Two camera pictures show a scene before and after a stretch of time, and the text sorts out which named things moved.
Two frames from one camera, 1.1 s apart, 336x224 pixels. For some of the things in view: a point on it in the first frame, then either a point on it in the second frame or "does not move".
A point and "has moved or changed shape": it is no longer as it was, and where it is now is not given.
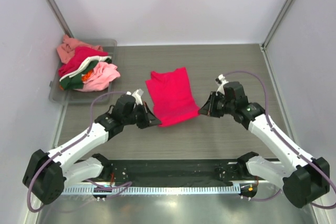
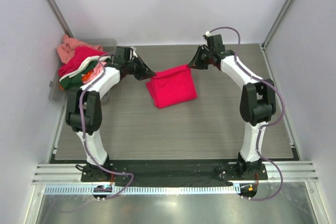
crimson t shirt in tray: x=81 y=54 does not move
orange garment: x=85 y=77 does not move
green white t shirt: x=74 y=81 does not move
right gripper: x=214 y=105 → x=203 y=57
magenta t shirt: x=172 y=96 has moved or changed shape
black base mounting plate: x=165 y=172 does not move
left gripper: x=143 y=116 → x=138 y=67
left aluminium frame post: x=52 y=4 does not move
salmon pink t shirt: x=65 y=50 does not move
